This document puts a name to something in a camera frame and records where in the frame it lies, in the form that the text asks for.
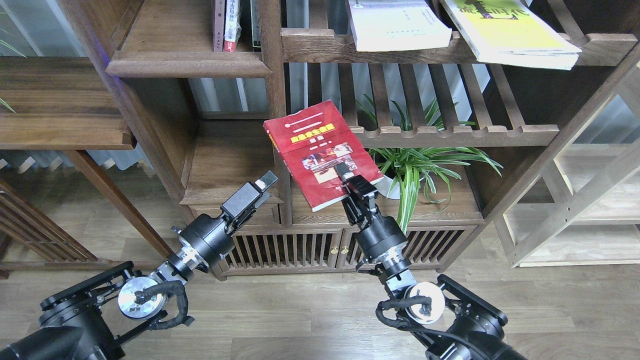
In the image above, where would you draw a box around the slatted cabinet door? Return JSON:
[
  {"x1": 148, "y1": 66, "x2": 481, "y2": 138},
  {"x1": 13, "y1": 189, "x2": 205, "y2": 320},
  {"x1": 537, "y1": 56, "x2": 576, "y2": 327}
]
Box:
[
  {"x1": 214, "y1": 229, "x2": 343, "y2": 276},
  {"x1": 330, "y1": 225, "x2": 478, "y2": 272}
]

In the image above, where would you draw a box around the left slatted cabinet door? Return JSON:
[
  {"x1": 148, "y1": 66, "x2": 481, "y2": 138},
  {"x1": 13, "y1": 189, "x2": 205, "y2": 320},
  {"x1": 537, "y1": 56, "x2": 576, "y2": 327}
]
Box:
[{"x1": 214, "y1": 229, "x2": 343, "y2": 276}]

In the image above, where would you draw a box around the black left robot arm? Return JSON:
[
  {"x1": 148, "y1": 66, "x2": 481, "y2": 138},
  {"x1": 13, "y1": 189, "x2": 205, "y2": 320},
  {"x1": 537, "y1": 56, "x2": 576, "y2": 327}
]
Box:
[{"x1": 1, "y1": 171, "x2": 278, "y2": 360}]

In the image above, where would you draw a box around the white book on shelf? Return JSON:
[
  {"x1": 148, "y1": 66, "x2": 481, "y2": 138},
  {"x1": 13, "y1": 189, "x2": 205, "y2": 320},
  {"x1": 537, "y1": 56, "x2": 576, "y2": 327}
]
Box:
[{"x1": 346, "y1": 0, "x2": 453, "y2": 52}]

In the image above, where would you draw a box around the yellow green book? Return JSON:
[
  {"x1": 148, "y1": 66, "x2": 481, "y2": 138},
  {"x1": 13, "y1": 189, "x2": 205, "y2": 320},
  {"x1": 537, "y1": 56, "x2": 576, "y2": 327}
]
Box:
[{"x1": 441, "y1": 0, "x2": 582, "y2": 70}]

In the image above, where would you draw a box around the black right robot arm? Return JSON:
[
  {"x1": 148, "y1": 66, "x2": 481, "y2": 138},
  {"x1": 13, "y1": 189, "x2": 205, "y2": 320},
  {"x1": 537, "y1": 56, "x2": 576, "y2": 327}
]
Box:
[{"x1": 334, "y1": 162, "x2": 523, "y2": 360}]

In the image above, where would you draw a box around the white plant pot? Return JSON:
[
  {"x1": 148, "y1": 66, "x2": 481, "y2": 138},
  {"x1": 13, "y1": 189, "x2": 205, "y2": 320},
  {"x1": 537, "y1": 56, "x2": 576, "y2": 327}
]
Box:
[{"x1": 374, "y1": 174, "x2": 402, "y2": 199}]

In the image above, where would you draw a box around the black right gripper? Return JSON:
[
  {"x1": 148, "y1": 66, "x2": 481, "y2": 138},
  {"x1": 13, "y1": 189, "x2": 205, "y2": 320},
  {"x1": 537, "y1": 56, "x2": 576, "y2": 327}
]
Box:
[{"x1": 334, "y1": 162, "x2": 382, "y2": 228}]

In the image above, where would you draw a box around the dark wooden side table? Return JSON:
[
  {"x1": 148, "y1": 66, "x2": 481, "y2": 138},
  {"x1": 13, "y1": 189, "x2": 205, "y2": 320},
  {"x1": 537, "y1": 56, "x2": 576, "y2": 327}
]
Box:
[{"x1": 0, "y1": 56, "x2": 172, "y2": 256}]

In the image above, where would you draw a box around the red white upright book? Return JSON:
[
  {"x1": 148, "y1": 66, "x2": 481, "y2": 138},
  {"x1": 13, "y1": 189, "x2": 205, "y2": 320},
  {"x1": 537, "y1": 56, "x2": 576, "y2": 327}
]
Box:
[{"x1": 222, "y1": 0, "x2": 242, "y2": 53}]

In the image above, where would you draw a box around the light wooden shelf unit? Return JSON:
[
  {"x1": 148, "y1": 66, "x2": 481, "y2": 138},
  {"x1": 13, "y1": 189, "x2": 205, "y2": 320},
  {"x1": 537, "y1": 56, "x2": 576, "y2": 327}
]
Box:
[{"x1": 494, "y1": 64, "x2": 640, "y2": 267}]

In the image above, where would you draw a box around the dark wooden bookshelf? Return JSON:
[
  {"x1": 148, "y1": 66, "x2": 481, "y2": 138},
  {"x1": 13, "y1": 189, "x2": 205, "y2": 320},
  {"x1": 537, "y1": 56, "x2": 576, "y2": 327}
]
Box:
[{"x1": 58, "y1": 0, "x2": 639, "y2": 251}]

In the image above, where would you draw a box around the dark slatted wooden rack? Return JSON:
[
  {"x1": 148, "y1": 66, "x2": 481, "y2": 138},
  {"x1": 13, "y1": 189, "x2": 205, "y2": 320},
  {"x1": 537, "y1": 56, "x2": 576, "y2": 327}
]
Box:
[{"x1": 0, "y1": 181, "x2": 110, "y2": 269}]

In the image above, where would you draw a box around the green spider plant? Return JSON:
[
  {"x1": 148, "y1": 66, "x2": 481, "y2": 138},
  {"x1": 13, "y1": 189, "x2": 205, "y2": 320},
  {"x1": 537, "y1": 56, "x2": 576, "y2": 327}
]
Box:
[{"x1": 355, "y1": 93, "x2": 505, "y2": 236}]

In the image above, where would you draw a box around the right slatted cabinet door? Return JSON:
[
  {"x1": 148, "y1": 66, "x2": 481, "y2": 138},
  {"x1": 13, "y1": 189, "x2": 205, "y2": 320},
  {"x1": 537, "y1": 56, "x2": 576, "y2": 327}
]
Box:
[{"x1": 330, "y1": 225, "x2": 478, "y2": 272}]

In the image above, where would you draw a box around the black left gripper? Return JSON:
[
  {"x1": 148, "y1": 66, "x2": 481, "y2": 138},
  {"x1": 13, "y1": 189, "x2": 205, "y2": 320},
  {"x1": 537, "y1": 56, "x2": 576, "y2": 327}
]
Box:
[{"x1": 221, "y1": 170, "x2": 279, "y2": 236}]

